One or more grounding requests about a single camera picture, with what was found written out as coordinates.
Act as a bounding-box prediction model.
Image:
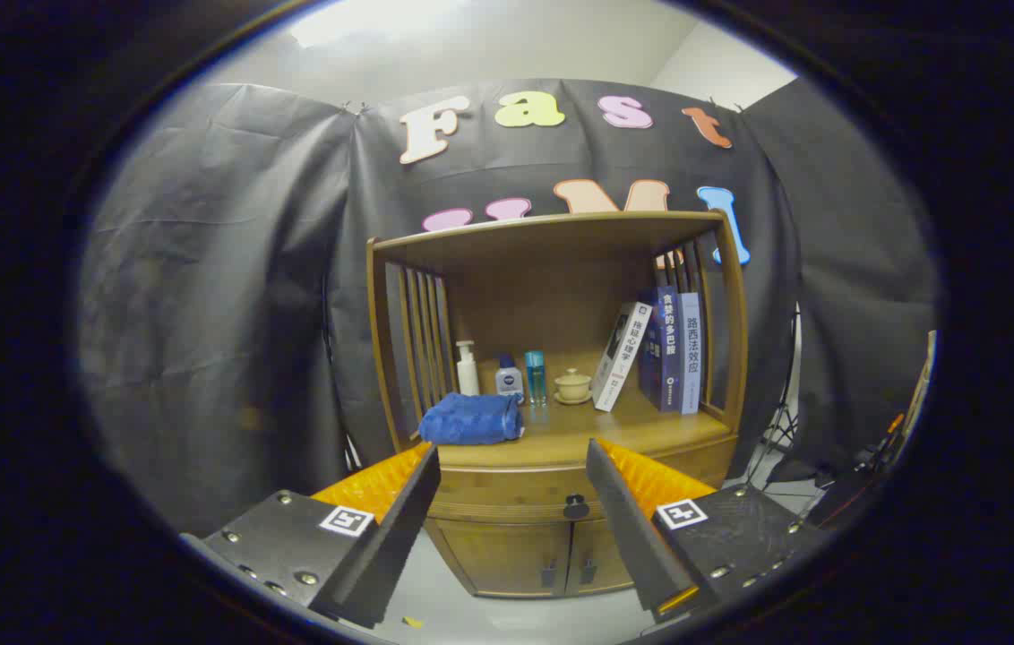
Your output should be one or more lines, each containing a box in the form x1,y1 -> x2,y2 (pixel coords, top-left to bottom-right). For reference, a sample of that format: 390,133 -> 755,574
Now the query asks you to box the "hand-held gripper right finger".
585,437 -> 832,625

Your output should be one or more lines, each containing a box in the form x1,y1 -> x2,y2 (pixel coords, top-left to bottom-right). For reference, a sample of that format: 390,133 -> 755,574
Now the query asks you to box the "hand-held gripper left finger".
180,442 -> 442,630

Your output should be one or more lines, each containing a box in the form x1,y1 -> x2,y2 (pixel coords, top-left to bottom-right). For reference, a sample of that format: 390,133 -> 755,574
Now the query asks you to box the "wooden drawer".
425,434 -> 739,525

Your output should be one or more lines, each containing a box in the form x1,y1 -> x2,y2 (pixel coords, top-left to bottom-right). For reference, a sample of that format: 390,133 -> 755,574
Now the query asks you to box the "wooden cabinet door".
566,516 -> 639,595
425,518 -> 573,599

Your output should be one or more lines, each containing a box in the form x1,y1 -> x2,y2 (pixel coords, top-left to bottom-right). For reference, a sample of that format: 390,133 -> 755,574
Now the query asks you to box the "wooden countertop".
417,354 -> 734,469

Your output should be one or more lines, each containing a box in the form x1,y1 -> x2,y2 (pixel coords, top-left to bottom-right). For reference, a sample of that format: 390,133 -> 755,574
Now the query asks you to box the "wooden cabinet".
366,209 -> 750,599

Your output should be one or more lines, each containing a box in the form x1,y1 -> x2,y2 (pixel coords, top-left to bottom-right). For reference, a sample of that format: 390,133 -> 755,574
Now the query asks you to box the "blue rolled towel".
418,391 -> 526,446

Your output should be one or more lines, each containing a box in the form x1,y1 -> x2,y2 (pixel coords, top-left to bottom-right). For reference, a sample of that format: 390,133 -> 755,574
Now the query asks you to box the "beige lidded teacup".
554,367 -> 594,406

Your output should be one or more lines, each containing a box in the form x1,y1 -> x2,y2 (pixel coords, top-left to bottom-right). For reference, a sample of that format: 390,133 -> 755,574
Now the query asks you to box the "white book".
591,302 -> 654,413

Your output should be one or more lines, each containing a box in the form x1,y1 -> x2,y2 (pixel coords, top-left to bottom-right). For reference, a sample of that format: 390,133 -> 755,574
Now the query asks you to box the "clear blue bottle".
524,350 -> 548,406

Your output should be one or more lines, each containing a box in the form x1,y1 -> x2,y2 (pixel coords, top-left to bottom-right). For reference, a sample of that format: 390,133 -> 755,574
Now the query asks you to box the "pale grey-blue book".
677,291 -> 703,416

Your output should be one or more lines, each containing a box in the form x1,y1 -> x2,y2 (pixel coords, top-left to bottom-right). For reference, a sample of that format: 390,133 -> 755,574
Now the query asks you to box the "white pump bottle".
456,340 -> 481,397

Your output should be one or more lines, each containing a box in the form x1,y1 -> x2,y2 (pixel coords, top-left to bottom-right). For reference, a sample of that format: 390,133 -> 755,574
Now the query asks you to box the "dark blue book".
638,285 -> 683,413

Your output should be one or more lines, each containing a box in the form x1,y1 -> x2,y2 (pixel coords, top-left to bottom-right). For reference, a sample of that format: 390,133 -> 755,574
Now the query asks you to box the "black light stand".
744,305 -> 803,489

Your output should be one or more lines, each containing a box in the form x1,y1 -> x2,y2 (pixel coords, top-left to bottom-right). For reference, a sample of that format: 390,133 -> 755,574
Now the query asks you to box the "white bottle blue cap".
494,355 -> 525,400

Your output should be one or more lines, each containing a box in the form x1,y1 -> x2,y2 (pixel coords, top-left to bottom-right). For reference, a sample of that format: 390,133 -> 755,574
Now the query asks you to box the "black device orange tip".
807,412 -> 907,529

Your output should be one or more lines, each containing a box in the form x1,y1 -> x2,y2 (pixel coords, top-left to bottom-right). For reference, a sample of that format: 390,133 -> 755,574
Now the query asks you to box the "beige cloth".
904,330 -> 938,442

